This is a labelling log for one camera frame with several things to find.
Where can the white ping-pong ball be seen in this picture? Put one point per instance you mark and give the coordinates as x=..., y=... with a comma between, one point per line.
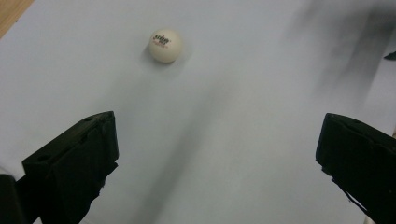
x=165, y=46

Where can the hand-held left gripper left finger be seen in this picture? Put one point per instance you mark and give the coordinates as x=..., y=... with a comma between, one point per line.
x=71, y=168

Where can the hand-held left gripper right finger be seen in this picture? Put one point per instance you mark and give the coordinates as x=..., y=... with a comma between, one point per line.
x=361, y=161

